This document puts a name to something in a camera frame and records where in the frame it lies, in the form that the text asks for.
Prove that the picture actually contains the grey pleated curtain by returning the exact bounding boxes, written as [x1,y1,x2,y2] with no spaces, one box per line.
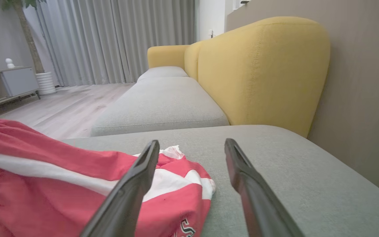
[37,0,196,87]

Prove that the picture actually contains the potted tree with brown trunk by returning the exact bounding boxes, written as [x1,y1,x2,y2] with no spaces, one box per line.
[1,0,47,73]

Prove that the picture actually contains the red white lettered shorts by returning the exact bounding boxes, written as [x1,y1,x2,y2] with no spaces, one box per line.
[0,119,216,237]

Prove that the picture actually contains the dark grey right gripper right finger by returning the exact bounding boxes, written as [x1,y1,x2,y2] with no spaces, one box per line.
[224,138,305,237]

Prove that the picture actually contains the grey sofa seat cushion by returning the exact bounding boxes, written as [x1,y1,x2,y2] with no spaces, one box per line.
[137,66,189,83]
[90,76,230,137]

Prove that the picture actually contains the white ribbed plant pot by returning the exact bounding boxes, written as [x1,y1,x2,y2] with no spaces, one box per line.
[35,71,57,96]

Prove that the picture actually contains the yellow sofa armrest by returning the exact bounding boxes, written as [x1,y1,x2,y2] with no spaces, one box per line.
[147,45,190,69]

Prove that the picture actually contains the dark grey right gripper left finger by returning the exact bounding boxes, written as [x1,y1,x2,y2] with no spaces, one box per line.
[79,140,160,237]

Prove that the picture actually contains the wide grey sofa ottoman seat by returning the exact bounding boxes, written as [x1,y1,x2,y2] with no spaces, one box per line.
[61,124,379,237]

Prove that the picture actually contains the yellow sofa backrest cushion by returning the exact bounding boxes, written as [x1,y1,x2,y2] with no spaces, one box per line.
[198,16,331,138]
[184,41,205,82]

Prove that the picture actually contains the low grey media cabinet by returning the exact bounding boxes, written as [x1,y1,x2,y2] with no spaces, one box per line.
[0,66,40,112]

